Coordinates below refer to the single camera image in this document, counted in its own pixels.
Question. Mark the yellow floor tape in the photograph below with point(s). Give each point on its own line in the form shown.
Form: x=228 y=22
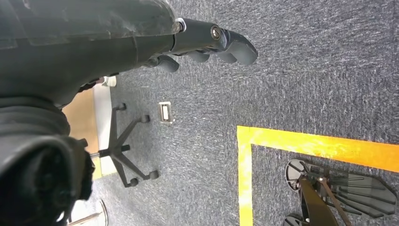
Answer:
x=311 y=145

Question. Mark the white edged wooden desk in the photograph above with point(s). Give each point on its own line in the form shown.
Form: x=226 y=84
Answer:
x=81 y=121

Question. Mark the person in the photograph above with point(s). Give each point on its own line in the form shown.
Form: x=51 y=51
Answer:
x=88 y=85

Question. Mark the black robot foot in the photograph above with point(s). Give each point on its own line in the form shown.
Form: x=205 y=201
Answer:
x=364 y=193

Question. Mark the black robot leg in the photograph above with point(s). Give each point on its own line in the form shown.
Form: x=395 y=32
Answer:
x=315 y=206

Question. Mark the black chair wheel base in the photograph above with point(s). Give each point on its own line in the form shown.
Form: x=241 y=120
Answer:
x=117 y=149

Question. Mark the white floor socket plate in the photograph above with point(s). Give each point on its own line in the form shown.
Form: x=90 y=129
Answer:
x=165 y=113

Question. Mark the white shoe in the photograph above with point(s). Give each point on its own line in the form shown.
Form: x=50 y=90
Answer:
x=110 y=81

